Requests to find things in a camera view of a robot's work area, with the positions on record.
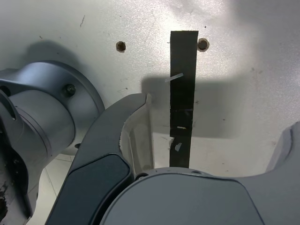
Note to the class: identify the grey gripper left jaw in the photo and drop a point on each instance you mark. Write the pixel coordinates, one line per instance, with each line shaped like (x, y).
(93, 150)

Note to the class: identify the black tape strip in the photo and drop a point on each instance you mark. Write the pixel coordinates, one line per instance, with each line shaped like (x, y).
(182, 70)

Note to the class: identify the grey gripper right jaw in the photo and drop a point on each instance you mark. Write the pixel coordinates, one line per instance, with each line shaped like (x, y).
(187, 201)

